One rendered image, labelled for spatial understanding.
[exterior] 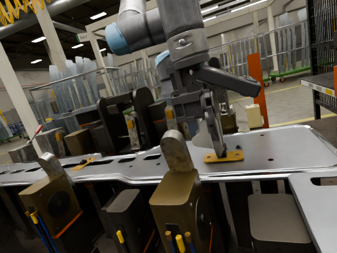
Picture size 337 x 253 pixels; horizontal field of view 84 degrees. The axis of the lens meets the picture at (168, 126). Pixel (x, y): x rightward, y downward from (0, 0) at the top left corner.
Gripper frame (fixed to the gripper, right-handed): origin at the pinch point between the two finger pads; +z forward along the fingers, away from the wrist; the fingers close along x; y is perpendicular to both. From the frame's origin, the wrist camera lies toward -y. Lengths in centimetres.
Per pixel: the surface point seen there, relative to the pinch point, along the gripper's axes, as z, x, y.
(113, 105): -13.4, -20.5, 38.9
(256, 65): -14.4, -19.9, -10.6
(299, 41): -4, -1267, -339
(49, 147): -3, -16, 76
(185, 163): -4.1, 12.5, 4.1
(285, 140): 2.3, -6.3, -13.1
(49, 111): -19, -609, 857
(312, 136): 2.4, -6.6, -18.1
